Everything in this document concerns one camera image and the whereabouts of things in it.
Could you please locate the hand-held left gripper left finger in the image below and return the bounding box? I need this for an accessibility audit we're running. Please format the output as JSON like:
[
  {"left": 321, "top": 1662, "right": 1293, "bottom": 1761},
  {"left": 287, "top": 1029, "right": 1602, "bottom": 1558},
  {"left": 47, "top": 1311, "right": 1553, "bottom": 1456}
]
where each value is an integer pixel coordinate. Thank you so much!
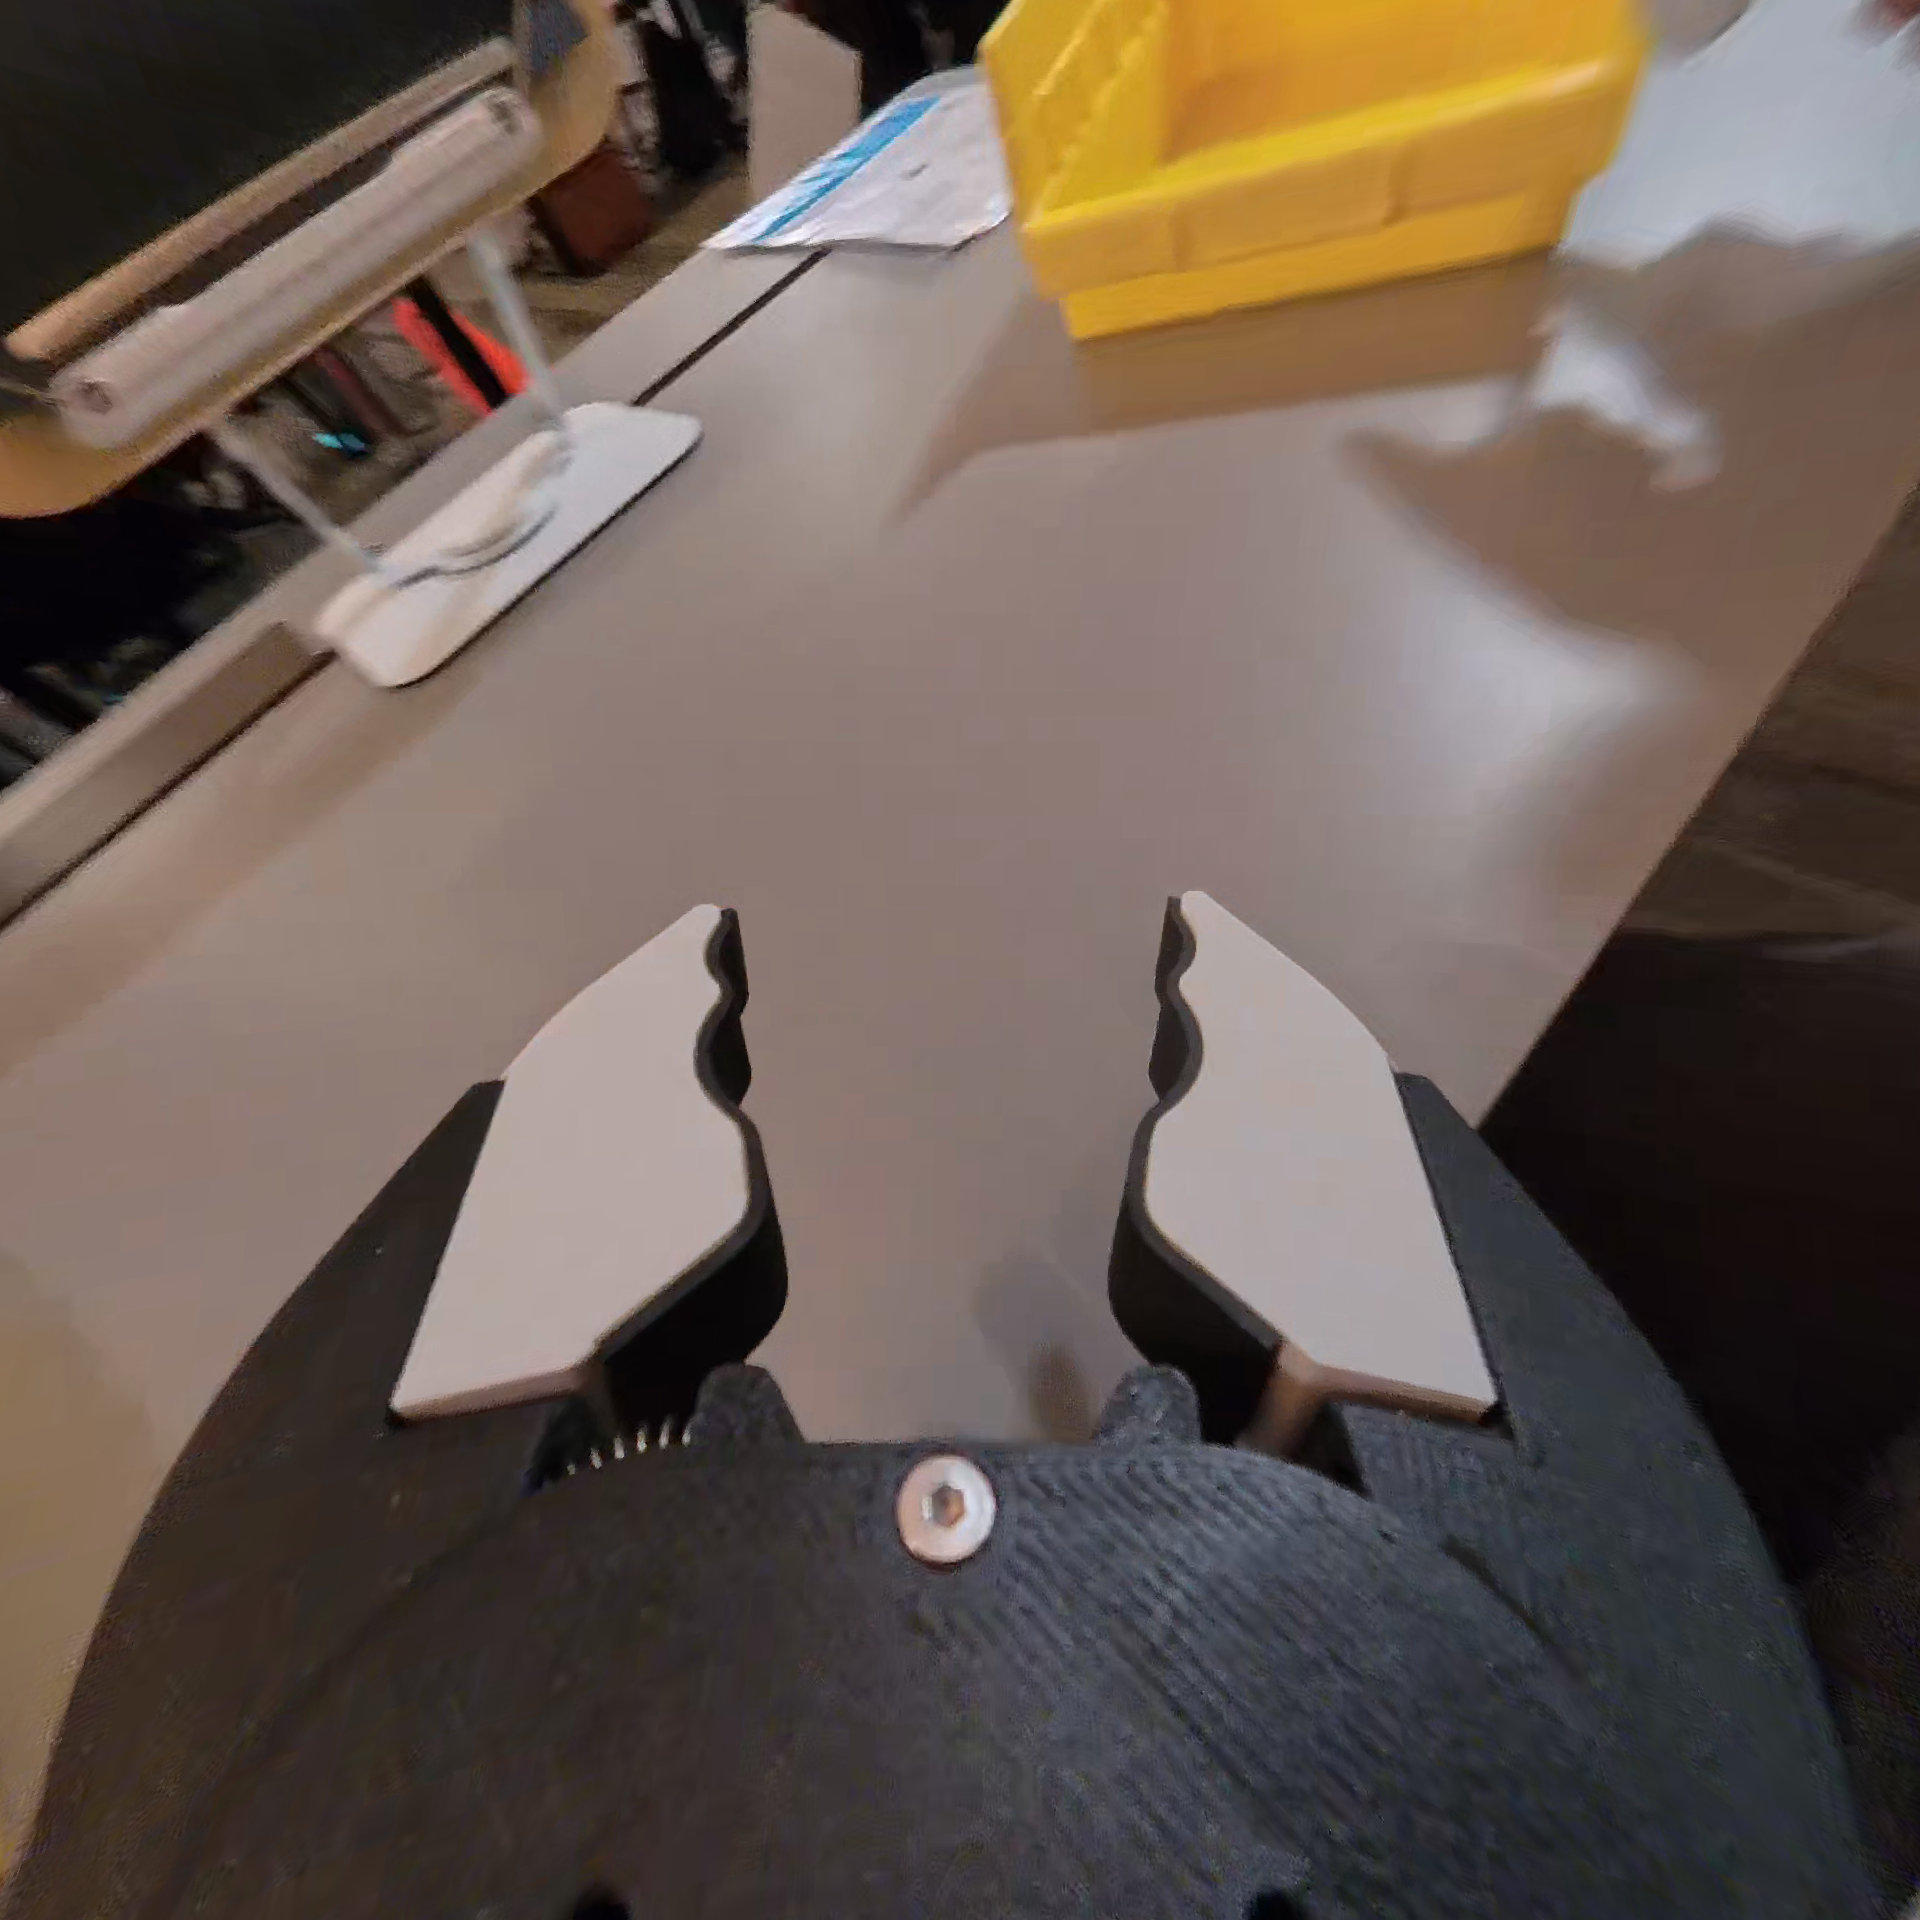
[{"left": 388, "top": 903, "right": 792, "bottom": 1438}]

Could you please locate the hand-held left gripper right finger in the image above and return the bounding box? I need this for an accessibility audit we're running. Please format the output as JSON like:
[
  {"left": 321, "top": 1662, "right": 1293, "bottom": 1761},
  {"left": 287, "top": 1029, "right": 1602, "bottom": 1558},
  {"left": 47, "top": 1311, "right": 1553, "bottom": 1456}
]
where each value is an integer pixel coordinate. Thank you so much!
[{"left": 1112, "top": 892, "right": 1506, "bottom": 1452}]

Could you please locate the yellow plastic bin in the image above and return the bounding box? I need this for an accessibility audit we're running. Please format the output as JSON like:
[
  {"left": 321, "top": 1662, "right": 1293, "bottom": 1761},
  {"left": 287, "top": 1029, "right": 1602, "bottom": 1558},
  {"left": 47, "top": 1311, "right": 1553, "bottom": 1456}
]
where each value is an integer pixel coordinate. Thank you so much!
[{"left": 978, "top": 0, "right": 1651, "bottom": 341}]

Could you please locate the grey desk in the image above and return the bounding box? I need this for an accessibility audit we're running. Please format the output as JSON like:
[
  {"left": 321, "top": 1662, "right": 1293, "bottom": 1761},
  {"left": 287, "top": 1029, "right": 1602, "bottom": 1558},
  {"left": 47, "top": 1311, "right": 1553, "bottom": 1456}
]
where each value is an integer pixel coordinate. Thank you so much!
[{"left": 0, "top": 58, "right": 1920, "bottom": 1801}]

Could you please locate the black monitor with white stand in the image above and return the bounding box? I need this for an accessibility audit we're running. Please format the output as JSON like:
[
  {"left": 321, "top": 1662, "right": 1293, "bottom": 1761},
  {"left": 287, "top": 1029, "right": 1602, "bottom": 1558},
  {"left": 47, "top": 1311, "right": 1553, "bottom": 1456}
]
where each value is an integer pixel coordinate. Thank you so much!
[{"left": 0, "top": 0, "right": 704, "bottom": 692}]

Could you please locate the orange traffic cone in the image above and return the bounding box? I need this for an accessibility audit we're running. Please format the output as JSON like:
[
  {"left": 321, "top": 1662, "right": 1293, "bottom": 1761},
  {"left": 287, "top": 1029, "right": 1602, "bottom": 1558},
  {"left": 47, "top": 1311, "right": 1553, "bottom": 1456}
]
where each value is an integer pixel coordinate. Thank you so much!
[{"left": 388, "top": 295, "right": 510, "bottom": 413}]

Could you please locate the laminated paper sheet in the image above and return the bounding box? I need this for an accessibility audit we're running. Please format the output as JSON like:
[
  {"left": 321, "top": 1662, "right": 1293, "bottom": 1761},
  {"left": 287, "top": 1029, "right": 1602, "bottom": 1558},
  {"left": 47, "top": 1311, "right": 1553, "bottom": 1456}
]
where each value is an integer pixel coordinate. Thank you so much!
[{"left": 703, "top": 80, "right": 1017, "bottom": 255}]

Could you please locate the pale blurred sheet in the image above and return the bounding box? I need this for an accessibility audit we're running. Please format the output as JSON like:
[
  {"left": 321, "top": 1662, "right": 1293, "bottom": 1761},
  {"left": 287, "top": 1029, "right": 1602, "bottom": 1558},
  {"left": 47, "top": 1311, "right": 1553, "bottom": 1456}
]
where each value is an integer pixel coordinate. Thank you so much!
[{"left": 1562, "top": 0, "right": 1920, "bottom": 271}]

